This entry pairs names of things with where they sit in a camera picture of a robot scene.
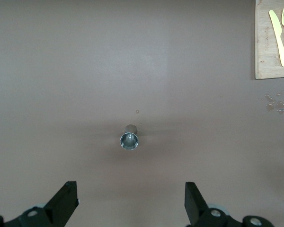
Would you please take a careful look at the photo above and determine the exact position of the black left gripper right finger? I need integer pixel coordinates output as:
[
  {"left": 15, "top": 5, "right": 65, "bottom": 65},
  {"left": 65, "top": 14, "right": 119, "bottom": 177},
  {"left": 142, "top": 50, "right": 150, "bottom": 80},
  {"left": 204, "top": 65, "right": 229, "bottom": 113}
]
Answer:
[{"left": 184, "top": 181, "right": 275, "bottom": 227}]

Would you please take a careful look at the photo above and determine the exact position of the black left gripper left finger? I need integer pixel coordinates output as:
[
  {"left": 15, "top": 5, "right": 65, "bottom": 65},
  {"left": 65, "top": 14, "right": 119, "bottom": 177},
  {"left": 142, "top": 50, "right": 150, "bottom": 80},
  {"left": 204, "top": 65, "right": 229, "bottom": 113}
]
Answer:
[{"left": 0, "top": 181, "right": 79, "bottom": 227}]

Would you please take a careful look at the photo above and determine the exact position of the steel double jigger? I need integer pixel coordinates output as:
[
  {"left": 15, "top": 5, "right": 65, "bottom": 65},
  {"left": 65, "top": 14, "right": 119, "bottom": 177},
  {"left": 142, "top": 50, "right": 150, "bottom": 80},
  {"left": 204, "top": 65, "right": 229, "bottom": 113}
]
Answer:
[{"left": 119, "top": 124, "right": 140, "bottom": 151}]

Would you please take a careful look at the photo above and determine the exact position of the spilled liquid puddle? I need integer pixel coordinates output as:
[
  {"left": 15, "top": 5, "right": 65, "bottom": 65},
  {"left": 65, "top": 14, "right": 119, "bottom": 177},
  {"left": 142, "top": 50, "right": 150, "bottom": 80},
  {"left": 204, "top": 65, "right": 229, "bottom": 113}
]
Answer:
[{"left": 264, "top": 92, "right": 284, "bottom": 118}]

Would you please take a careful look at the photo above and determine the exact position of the brown table mat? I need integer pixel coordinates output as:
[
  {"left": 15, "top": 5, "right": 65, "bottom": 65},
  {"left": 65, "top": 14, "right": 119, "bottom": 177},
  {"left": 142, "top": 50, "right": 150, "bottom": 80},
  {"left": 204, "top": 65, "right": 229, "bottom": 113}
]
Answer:
[{"left": 0, "top": 0, "right": 284, "bottom": 227}]

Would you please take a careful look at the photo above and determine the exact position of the wooden cutting board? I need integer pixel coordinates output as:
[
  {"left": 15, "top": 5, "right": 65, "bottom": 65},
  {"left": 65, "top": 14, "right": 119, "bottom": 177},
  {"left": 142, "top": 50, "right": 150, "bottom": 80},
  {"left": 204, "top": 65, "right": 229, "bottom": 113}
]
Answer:
[{"left": 255, "top": 0, "right": 284, "bottom": 80}]

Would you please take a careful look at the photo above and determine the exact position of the yellow plastic knife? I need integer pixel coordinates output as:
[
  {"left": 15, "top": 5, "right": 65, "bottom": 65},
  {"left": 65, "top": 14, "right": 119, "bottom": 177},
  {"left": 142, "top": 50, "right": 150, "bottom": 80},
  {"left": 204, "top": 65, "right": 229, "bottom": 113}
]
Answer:
[{"left": 268, "top": 9, "right": 284, "bottom": 68}]

